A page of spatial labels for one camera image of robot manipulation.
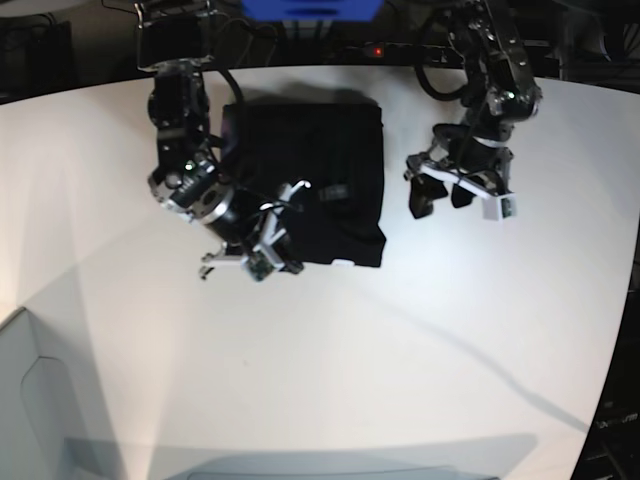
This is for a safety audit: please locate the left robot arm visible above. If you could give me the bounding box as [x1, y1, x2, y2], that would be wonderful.
[404, 1, 542, 221]

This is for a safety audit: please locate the black power strip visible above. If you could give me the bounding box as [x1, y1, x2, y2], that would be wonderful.
[339, 43, 456, 65]

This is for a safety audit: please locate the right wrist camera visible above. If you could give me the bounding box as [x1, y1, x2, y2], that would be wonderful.
[241, 252, 276, 282]

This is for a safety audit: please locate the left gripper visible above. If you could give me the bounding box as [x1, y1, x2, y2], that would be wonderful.
[404, 137, 513, 219]

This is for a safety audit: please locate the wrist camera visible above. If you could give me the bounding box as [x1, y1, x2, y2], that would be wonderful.
[482, 193, 517, 222]
[241, 252, 276, 282]

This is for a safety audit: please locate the blue plastic bin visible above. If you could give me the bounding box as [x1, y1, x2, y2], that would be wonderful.
[241, 0, 384, 22]

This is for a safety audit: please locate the black T-shirt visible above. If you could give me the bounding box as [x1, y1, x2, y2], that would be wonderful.
[232, 101, 386, 268]

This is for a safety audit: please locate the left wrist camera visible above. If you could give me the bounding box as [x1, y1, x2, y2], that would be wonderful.
[482, 193, 517, 222]

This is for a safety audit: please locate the black box labelled OpenArm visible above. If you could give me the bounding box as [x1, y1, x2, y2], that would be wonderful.
[594, 341, 639, 479]

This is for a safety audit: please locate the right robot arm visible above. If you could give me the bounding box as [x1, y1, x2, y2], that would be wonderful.
[133, 1, 311, 282]

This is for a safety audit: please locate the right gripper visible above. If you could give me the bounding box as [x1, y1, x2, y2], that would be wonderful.
[197, 180, 311, 278]

